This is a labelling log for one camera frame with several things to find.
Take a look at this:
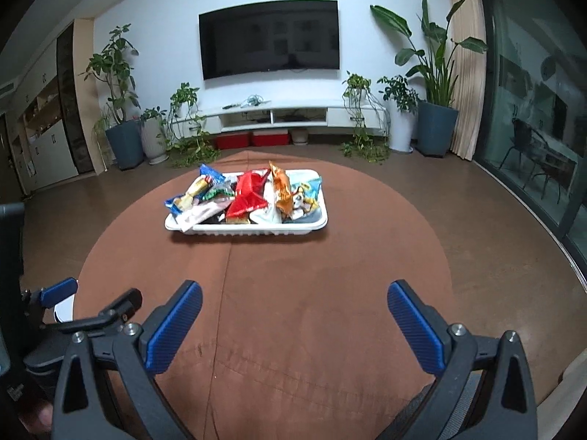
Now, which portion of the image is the black patio chair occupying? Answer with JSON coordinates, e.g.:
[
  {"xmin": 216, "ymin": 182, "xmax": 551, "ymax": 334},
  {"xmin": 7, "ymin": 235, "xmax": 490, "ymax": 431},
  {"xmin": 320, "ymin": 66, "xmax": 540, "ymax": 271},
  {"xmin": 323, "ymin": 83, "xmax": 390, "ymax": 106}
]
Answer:
[{"xmin": 499, "ymin": 118, "xmax": 551, "ymax": 193}]

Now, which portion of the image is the person's left hand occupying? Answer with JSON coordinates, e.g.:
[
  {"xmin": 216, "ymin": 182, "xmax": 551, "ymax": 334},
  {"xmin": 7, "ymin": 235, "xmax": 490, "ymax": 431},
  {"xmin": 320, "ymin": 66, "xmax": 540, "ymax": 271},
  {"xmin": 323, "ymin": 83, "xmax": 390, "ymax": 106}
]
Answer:
[{"xmin": 18, "ymin": 399, "xmax": 53, "ymax": 436}]

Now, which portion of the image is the plant in patterned white pot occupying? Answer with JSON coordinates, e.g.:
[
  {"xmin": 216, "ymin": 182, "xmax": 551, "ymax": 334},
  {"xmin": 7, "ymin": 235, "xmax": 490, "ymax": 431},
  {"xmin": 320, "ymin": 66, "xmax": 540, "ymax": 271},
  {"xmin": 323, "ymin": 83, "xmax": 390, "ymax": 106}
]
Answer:
[{"xmin": 139, "ymin": 107, "xmax": 170, "ymax": 165}]

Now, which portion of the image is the red snack packet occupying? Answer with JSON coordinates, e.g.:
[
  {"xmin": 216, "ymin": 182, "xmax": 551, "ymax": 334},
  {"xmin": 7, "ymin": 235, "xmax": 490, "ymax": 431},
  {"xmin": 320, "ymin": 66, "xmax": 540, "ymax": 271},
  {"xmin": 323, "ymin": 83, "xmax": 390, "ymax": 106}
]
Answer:
[{"xmin": 226, "ymin": 169, "xmax": 271, "ymax": 219}]

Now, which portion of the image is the beige curtain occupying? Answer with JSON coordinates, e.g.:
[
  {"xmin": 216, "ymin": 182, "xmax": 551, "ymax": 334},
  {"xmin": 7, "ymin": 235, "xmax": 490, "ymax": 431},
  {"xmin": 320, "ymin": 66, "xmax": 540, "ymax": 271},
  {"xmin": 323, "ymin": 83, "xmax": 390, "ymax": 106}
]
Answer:
[{"xmin": 447, "ymin": 0, "xmax": 488, "ymax": 161}]

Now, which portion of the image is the broad-leaf plant in blue pot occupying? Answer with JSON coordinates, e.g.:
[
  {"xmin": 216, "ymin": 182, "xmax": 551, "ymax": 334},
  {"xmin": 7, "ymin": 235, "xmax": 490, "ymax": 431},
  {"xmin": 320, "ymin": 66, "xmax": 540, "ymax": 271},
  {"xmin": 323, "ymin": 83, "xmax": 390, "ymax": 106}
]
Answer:
[{"xmin": 371, "ymin": 0, "xmax": 489, "ymax": 157}]

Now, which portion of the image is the patio table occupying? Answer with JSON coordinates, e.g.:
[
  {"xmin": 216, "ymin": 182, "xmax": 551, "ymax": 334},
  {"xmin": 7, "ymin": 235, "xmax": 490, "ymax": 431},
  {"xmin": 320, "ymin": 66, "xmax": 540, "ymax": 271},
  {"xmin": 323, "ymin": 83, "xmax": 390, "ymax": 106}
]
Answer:
[{"xmin": 534, "ymin": 128, "xmax": 579, "ymax": 205}]

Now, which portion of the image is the bushy plant in white pot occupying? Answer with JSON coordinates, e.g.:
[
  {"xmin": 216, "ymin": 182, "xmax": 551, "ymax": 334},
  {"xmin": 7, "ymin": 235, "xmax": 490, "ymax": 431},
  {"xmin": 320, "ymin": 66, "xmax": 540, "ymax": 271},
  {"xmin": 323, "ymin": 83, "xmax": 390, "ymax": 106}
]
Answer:
[{"xmin": 378, "ymin": 74, "xmax": 420, "ymax": 153}]

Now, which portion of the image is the black wall television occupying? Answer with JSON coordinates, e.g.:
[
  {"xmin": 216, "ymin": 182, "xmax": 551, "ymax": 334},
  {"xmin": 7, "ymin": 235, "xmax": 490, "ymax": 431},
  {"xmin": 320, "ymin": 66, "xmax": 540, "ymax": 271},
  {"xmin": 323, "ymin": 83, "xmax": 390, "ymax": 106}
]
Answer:
[{"xmin": 198, "ymin": 0, "xmax": 341, "ymax": 81}]

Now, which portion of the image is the leafy tree in blue pot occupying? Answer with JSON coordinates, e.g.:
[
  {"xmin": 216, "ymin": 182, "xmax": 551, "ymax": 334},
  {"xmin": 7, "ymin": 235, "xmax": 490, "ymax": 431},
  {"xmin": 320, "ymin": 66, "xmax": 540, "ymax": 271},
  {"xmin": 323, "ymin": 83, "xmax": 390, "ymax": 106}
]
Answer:
[{"xmin": 80, "ymin": 25, "xmax": 145, "ymax": 170}]

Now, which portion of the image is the trailing vine plant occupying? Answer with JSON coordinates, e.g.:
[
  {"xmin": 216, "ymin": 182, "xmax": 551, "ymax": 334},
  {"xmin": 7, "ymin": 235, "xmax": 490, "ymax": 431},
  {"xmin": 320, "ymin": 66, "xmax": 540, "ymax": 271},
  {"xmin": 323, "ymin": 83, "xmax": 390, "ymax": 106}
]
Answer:
[
  {"xmin": 340, "ymin": 72, "xmax": 390, "ymax": 162},
  {"xmin": 165, "ymin": 82, "xmax": 221, "ymax": 168}
]

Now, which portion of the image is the red storage box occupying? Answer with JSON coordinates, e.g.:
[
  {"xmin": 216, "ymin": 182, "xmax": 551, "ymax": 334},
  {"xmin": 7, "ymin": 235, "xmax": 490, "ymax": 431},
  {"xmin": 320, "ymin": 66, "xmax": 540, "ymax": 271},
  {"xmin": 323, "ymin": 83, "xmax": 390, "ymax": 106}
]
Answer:
[
  {"xmin": 215, "ymin": 132, "xmax": 251, "ymax": 150},
  {"xmin": 251, "ymin": 129, "xmax": 289, "ymax": 147}
]

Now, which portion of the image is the orange snack packet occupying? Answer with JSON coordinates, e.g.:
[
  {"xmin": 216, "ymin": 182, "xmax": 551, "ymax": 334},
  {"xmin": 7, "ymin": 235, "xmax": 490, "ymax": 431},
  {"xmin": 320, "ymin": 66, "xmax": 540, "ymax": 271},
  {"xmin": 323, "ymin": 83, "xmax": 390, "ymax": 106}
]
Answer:
[{"xmin": 268, "ymin": 160, "xmax": 294, "ymax": 215}]

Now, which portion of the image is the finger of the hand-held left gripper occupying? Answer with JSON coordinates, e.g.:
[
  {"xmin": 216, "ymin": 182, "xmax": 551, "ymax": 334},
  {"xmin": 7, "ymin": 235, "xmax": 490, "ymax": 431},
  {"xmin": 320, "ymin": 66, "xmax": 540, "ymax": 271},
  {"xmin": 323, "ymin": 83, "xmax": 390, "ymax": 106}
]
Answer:
[
  {"xmin": 21, "ymin": 277, "xmax": 79, "ymax": 327},
  {"xmin": 46, "ymin": 288, "xmax": 143, "ymax": 334}
]

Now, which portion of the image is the blue snack packet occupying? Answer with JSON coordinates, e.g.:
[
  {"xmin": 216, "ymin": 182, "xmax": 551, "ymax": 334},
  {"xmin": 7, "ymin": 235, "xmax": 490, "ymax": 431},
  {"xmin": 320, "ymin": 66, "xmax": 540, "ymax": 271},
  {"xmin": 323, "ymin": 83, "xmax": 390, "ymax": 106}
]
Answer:
[{"xmin": 165, "ymin": 164, "xmax": 226, "ymax": 215}]

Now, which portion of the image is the white and orange bread packet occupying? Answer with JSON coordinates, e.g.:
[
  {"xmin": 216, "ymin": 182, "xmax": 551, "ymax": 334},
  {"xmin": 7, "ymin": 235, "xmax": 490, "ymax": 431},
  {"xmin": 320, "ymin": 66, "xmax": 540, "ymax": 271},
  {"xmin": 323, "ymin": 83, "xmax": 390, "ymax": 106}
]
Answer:
[{"xmin": 175, "ymin": 199, "xmax": 230, "ymax": 233}]

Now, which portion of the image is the clear green-edged snack packet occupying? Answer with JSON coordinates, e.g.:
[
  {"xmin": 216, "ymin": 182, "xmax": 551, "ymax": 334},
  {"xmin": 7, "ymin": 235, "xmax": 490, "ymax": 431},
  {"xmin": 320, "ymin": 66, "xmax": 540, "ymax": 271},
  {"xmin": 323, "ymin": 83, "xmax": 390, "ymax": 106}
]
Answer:
[{"xmin": 201, "ymin": 182, "xmax": 236, "ymax": 203}]

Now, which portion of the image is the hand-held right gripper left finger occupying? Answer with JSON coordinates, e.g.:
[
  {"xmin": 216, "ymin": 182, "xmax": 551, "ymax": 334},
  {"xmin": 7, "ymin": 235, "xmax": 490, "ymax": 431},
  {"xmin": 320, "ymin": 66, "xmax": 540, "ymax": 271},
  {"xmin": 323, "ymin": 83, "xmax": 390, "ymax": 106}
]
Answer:
[{"xmin": 51, "ymin": 279, "xmax": 203, "ymax": 440}]

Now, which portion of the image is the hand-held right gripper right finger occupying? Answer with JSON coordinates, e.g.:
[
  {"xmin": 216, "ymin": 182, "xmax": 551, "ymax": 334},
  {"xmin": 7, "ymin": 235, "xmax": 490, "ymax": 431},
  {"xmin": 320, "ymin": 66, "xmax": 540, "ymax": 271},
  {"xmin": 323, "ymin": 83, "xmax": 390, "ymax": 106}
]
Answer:
[{"xmin": 387, "ymin": 279, "xmax": 539, "ymax": 440}]

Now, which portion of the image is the panda print snack packet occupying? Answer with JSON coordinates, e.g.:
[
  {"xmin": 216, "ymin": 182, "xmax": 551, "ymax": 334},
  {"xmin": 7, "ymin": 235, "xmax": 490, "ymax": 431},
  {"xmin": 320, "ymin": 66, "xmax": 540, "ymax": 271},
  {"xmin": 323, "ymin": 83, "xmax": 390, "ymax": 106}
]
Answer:
[{"xmin": 288, "ymin": 178, "xmax": 324, "ymax": 221}]

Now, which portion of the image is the white plastic tray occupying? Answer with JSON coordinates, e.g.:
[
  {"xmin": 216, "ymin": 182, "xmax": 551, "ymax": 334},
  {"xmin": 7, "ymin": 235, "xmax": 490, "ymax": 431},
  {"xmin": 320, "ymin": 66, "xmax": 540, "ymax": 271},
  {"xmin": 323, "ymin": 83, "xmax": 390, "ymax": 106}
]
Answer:
[{"xmin": 164, "ymin": 169, "xmax": 331, "ymax": 238}]

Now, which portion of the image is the glass sliding door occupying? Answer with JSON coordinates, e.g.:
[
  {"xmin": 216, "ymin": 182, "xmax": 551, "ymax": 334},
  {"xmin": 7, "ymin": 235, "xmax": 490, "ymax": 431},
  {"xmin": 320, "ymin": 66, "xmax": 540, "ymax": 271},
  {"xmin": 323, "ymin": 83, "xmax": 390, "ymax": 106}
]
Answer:
[{"xmin": 474, "ymin": 0, "xmax": 587, "ymax": 280}]

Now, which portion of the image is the white television cabinet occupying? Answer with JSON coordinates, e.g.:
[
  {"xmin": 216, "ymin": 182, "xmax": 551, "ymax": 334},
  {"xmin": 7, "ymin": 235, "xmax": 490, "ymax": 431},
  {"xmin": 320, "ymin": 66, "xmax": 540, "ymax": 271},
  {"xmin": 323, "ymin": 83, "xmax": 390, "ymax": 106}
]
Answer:
[{"xmin": 195, "ymin": 100, "xmax": 388, "ymax": 137}]

